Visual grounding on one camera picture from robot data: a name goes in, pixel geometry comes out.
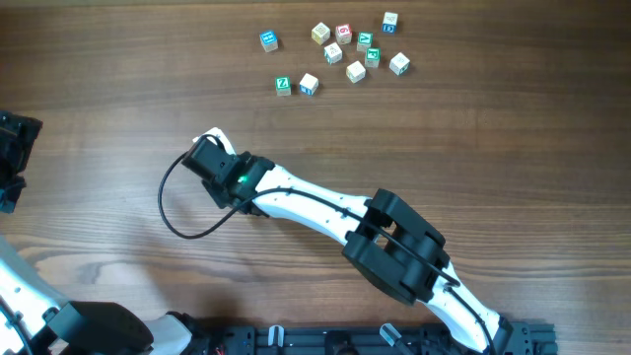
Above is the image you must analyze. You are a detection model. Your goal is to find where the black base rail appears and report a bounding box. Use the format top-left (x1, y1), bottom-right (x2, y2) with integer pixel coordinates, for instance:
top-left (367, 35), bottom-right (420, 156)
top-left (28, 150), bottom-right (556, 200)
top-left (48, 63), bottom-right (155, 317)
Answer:
top-left (186, 319), bottom-right (559, 355)

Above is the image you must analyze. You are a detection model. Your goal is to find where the green letter F block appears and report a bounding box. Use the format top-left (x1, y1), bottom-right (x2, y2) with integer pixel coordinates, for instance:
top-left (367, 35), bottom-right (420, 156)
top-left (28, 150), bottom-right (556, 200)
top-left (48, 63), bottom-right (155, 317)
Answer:
top-left (365, 47), bottom-right (381, 68)

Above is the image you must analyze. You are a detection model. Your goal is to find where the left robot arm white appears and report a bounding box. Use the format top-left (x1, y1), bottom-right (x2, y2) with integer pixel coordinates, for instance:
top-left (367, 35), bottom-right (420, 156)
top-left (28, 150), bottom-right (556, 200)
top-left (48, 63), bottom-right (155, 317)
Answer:
top-left (1, 110), bottom-right (193, 355)

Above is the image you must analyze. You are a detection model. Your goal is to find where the blue top wooden block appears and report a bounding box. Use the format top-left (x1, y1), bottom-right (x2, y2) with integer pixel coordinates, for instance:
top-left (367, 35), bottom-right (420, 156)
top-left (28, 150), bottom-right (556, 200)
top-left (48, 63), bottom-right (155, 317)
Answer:
top-left (259, 31), bottom-right (279, 52)

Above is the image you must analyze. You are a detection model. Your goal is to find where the red number 9 block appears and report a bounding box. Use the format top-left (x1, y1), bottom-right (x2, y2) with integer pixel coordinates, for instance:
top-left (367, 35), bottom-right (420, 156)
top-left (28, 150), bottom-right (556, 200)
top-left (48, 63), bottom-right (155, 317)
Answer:
top-left (335, 24), bottom-right (353, 45)

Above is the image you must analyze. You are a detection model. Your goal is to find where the wooden block blue C side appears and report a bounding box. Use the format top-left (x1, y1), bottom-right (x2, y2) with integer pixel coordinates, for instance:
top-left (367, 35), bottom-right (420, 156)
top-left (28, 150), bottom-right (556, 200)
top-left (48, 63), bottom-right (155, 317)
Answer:
top-left (382, 12), bottom-right (398, 34)

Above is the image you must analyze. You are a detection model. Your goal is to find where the wooden block yellow green picture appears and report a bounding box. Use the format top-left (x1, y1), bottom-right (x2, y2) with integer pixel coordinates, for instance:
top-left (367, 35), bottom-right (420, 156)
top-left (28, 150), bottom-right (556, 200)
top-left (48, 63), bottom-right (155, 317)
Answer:
top-left (346, 60), bottom-right (367, 84)

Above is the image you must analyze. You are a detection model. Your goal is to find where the wooden block right end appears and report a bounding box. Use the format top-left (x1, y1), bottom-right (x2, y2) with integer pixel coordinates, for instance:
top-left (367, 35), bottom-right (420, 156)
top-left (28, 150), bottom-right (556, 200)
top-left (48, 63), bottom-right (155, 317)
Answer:
top-left (388, 52), bottom-right (410, 76)

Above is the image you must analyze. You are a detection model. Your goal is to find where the green letter Z block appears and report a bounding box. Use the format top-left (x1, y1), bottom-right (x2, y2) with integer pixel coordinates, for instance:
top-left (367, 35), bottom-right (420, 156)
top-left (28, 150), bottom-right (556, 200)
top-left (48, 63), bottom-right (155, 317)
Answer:
top-left (274, 76), bottom-right (292, 97)

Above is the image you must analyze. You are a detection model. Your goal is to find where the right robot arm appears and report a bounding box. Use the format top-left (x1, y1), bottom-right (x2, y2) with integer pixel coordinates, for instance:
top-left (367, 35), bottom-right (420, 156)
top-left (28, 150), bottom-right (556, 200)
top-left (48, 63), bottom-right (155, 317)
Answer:
top-left (179, 136), bottom-right (512, 354)

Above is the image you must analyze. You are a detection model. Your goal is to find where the green letter V block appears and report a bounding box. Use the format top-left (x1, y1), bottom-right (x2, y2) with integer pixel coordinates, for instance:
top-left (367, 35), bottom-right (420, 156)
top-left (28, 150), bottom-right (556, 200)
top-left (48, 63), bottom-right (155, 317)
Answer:
top-left (356, 32), bottom-right (374, 52)

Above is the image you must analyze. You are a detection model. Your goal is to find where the wooden block green side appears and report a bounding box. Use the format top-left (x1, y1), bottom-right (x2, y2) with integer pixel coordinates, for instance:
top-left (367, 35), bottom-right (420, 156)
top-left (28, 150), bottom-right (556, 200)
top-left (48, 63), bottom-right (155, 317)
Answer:
top-left (323, 42), bottom-right (343, 65)

